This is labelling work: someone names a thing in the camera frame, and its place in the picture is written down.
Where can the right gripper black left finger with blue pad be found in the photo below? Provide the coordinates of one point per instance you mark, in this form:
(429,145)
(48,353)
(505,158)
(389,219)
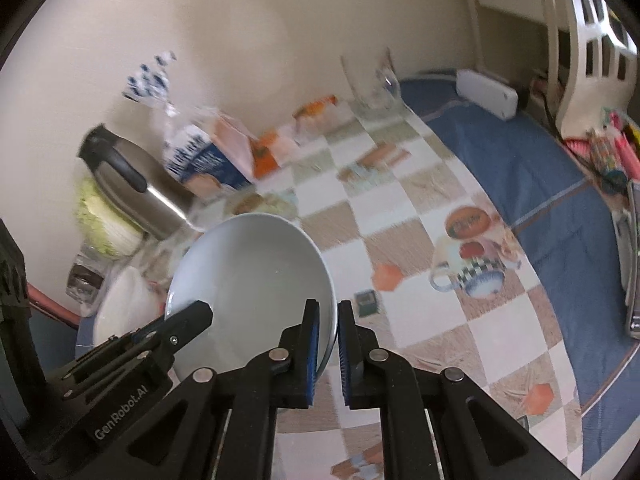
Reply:
(211,426)

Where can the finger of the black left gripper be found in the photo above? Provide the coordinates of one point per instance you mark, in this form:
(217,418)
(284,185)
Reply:
(172,334)

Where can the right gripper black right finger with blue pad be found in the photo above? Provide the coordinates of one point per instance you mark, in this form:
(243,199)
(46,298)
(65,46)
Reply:
(435,425)

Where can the small white oval dish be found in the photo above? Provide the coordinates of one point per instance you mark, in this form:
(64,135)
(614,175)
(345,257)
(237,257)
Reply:
(130,302)

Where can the pale grey shallow bowl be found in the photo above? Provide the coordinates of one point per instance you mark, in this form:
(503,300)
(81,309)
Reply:
(256,272)

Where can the clear glass cup front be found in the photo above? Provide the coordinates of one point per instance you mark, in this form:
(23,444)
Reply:
(86,277)

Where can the napa cabbage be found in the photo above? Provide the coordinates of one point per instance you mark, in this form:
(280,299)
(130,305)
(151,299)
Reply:
(105,228)

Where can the toast bread bag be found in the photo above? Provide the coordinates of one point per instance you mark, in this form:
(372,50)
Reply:
(203,148)

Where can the checkered patterned tablecloth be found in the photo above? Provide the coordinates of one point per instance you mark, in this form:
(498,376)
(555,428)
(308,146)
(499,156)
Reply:
(464,241)

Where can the orange snack packet left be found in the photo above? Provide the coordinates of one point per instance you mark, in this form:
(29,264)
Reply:
(272,151)

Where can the orange snack packet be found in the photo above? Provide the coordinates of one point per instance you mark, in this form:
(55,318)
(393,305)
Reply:
(322,116)
(272,151)

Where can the orange snack packet right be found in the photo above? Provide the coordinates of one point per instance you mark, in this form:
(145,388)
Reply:
(322,116)

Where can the clear glass mug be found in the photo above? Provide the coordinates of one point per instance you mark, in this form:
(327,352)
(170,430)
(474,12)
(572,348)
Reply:
(375,87)

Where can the white rectangular box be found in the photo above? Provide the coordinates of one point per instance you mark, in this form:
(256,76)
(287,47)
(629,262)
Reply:
(494,96)

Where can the white wooden chair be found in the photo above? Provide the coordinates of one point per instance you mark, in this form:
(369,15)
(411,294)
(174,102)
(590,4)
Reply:
(577,57)

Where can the steel thermos jug black handle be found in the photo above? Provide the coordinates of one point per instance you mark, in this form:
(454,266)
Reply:
(136,183)

